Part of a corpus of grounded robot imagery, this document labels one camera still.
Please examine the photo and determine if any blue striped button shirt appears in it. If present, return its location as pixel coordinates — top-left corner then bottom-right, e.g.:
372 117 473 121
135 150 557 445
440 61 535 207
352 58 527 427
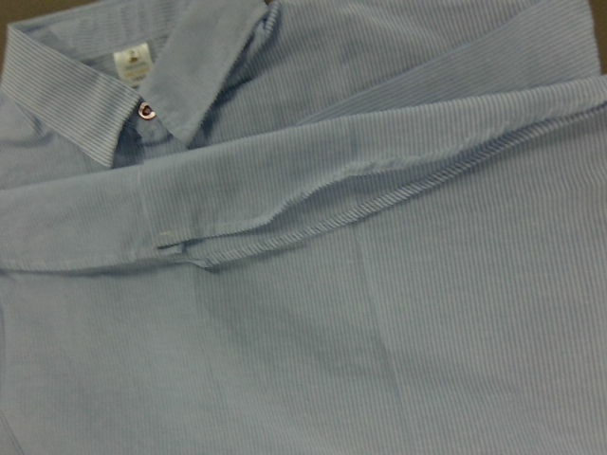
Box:
1 1 606 454

